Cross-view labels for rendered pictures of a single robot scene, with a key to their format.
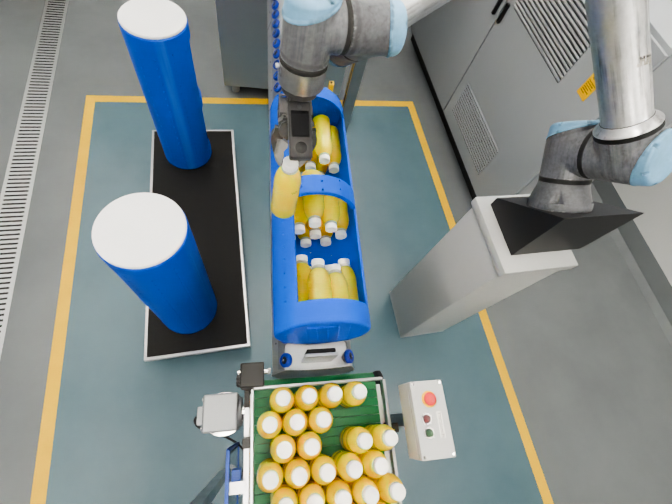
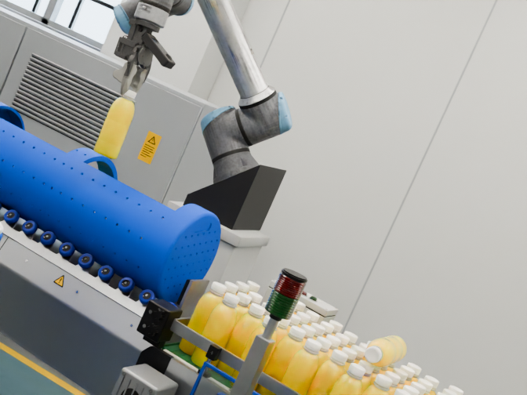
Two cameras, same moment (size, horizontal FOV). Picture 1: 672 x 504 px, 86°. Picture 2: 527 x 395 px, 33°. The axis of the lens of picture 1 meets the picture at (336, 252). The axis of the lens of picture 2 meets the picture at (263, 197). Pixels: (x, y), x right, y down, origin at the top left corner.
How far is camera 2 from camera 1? 2.24 m
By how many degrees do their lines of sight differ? 64
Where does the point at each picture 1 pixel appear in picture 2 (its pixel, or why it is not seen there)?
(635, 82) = (254, 63)
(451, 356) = not seen: outside the picture
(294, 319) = (185, 219)
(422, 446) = (318, 305)
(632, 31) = (241, 34)
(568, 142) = (225, 121)
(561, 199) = (244, 162)
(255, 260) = not seen: outside the picture
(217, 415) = (152, 377)
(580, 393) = not seen: outside the picture
